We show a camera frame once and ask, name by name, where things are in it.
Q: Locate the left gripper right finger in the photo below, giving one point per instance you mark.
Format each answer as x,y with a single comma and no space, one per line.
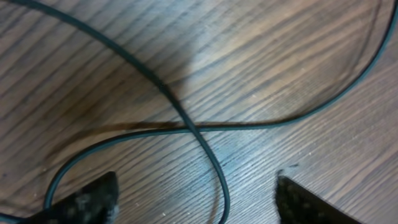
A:
298,205

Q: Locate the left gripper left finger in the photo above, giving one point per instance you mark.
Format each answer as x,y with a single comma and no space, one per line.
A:
95,203

